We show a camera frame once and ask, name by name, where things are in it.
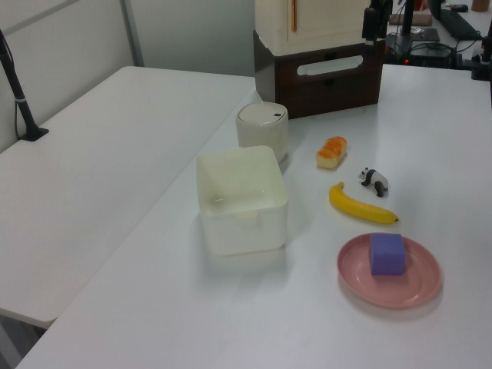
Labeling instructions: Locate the black electronics box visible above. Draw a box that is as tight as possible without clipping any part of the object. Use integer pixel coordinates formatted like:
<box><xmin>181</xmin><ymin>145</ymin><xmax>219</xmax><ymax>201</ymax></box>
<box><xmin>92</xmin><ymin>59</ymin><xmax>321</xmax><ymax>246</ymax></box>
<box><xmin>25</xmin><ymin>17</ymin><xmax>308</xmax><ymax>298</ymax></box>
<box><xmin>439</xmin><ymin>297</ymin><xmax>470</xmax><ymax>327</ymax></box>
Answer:
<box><xmin>407</xmin><ymin>45</ymin><xmax>455</xmax><ymax>67</ymax></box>

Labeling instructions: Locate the grey metal partition post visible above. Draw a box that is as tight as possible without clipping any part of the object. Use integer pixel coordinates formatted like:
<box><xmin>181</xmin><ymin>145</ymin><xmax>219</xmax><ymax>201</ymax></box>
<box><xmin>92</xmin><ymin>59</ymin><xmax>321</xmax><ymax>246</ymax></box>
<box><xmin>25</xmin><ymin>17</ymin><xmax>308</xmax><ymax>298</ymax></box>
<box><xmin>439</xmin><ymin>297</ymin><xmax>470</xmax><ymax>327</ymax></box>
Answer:
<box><xmin>119</xmin><ymin>0</ymin><xmax>145</xmax><ymax>68</ymax></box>

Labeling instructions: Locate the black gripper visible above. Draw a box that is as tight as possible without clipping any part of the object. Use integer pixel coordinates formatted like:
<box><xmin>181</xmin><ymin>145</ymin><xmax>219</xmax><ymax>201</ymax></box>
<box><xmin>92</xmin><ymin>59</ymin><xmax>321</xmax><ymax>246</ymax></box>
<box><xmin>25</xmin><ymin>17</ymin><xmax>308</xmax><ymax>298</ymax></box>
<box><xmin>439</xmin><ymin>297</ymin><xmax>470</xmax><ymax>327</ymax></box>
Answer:
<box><xmin>362</xmin><ymin>0</ymin><xmax>393</xmax><ymax>43</ymax></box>

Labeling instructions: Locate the white round lidded bin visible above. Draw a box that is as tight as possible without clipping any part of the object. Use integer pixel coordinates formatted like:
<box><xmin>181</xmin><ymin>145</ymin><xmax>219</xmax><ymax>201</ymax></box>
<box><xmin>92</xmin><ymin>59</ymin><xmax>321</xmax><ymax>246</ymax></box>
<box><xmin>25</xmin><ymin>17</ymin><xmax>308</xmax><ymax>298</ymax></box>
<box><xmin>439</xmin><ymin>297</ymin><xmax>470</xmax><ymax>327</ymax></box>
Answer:
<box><xmin>234</xmin><ymin>101</ymin><xmax>290</xmax><ymax>164</ymax></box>

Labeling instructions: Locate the pink plate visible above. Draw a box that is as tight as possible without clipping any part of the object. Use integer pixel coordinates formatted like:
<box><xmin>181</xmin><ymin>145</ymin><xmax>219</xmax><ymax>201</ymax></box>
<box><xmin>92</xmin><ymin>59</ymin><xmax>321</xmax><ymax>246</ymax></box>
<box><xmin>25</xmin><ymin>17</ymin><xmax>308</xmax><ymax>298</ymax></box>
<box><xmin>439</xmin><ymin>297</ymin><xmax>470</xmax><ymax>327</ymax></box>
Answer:
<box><xmin>336</xmin><ymin>232</ymin><xmax>443</xmax><ymax>311</ymax></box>

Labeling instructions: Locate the dark brown drawer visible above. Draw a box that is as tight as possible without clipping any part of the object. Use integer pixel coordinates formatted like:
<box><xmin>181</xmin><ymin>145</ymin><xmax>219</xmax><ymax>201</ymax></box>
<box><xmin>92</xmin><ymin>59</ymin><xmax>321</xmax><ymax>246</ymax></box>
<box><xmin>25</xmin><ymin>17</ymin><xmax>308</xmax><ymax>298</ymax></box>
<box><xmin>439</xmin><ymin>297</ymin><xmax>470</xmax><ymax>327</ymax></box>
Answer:
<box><xmin>277</xmin><ymin>46</ymin><xmax>384</xmax><ymax>115</ymax></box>

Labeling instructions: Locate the toy bread slice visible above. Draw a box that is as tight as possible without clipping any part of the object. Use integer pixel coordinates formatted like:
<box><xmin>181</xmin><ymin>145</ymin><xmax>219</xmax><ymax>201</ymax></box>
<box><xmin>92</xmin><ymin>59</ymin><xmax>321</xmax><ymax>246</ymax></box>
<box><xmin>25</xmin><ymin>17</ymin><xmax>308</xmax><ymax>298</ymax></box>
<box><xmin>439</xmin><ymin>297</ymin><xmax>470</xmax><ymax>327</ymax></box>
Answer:
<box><xmin>315</xmin><ymin>136</ymin><xmax>349</xmax><ymax>171</ymax></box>

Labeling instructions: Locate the black background stand pole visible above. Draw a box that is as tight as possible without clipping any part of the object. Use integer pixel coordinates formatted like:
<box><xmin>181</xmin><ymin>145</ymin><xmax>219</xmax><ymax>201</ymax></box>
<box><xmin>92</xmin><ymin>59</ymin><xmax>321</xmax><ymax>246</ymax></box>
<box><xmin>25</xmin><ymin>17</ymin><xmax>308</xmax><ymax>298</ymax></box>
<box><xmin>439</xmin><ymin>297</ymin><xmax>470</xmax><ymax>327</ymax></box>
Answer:
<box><xmin>395</xmin><ymin>0</ymin><xmax>420</xmax><ymax>43</ymax></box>

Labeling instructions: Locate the black table clamp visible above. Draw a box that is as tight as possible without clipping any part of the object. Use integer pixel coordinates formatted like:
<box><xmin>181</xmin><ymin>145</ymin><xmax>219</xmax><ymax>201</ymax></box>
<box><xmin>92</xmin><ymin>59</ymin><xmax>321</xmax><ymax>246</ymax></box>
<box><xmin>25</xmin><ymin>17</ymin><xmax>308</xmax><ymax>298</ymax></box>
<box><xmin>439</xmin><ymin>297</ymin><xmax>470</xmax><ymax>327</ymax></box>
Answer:
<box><xmin>464</xmin><ymin>32</ymin><xmax>492</xmax><ymax>81</ymax></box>

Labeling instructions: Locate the dark brown cabinet frame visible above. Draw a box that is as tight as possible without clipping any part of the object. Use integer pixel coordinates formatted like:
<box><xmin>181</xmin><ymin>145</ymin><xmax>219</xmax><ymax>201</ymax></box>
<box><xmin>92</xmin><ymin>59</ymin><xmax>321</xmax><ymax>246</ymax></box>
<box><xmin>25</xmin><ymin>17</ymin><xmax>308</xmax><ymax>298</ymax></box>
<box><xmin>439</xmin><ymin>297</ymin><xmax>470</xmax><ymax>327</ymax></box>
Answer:
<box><xmin>252</xmin><ymin>28</ymin><xmax>387</xmax><ymax>120</ymax></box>

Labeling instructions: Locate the white square plastic container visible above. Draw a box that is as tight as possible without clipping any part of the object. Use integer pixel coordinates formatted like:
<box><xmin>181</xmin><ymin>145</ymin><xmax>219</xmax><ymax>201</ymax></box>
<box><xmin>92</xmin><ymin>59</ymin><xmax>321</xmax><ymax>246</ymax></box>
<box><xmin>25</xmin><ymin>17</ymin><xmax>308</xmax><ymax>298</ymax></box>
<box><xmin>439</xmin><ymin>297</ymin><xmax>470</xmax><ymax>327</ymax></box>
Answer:
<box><xmin>195</xmin><ymin>145</ymin><xmax>290</xmax><ymax>258</ymax></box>

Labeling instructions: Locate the black keyboard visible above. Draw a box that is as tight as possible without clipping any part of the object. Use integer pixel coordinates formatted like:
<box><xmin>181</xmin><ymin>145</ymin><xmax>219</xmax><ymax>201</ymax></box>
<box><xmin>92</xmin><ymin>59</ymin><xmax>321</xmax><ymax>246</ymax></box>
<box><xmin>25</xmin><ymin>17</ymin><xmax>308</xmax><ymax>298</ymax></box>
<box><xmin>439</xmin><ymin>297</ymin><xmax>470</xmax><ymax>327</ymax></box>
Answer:
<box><xmin>437</xmin><ymin>8</ymin><xmax>484</xmax><ymax>40</ymax></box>

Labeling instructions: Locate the cream toy cabinet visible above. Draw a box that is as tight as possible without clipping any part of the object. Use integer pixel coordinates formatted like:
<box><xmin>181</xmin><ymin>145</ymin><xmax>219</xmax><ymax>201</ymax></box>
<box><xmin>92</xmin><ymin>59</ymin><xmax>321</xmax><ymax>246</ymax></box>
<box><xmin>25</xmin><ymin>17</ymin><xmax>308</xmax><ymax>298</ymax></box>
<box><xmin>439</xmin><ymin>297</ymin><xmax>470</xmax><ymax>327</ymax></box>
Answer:
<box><xmin>254</xmin><ymin>0</ymin><xmax>372</xmax><ymax>55</ymax></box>

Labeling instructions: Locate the purple cube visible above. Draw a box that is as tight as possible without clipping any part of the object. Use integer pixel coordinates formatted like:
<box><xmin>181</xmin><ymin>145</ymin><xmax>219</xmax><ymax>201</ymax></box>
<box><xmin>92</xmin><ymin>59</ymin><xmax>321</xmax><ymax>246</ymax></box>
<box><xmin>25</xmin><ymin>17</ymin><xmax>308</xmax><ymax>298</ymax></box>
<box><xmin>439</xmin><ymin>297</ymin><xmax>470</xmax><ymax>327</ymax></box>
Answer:
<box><xmin>368</xmin><ymin>232</ymin><xmax>407</xmax><ymax>277</ymax></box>

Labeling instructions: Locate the black camera stand pole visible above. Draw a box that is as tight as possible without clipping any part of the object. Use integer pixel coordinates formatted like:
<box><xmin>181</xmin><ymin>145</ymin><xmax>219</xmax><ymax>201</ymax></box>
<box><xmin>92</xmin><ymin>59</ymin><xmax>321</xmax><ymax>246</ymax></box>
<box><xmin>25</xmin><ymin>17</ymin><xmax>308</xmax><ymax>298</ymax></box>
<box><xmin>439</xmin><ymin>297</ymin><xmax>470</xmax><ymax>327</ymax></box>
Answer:
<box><xmin>0</xmin><ymin>28</ymin><xmax>50</xmax><ymax>141</ymax></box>

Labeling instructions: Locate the toy panda figure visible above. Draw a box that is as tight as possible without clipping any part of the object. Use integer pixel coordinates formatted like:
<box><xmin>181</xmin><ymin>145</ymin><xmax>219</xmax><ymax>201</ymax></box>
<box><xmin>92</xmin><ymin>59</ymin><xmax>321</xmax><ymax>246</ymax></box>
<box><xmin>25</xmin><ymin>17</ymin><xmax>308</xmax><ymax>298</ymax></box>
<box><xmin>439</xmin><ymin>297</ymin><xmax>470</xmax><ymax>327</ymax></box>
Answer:
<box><xmin>357</xmin><ymin>167</ymin><xmax>390</xmax><ymax>198</ymax></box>

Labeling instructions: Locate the yellow toy banana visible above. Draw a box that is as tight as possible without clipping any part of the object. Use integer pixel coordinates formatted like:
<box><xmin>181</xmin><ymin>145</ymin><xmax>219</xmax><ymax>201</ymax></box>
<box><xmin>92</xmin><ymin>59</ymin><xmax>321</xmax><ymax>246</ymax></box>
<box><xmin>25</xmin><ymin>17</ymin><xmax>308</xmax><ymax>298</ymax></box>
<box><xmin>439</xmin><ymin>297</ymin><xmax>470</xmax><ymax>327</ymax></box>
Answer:
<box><xmin>327</xmin><ymin>181</ymin><xmax>401</xmax><ymax>225</ymax></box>

